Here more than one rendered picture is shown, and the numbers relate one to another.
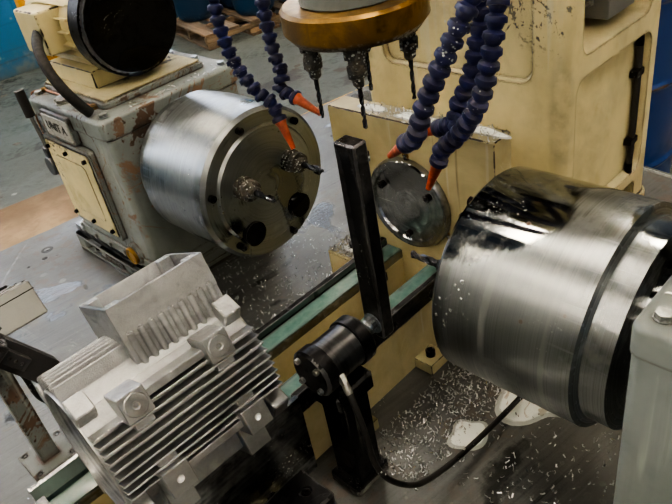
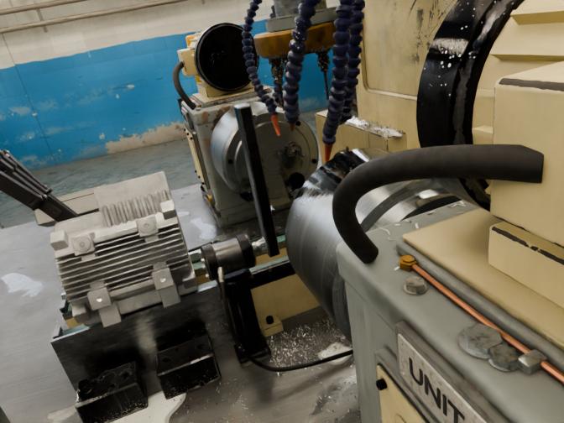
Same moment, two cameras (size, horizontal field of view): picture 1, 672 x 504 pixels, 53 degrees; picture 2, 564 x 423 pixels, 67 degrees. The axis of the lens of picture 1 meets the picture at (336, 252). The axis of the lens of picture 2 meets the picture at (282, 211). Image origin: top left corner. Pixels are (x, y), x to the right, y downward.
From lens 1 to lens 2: 37 cm
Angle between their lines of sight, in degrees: 23
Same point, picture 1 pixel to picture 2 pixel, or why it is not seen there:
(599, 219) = not seen: hidden behind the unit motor
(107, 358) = (91, 219)
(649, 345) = (341, 263)
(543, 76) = not seen: hidden behind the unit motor
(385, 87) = (364, 109)
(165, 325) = (127, 208)
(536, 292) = (327, 226)
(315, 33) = (262, 44)
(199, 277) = (159, 185)
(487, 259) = (313, 201)
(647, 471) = (365, 389)
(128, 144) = (210, 128)
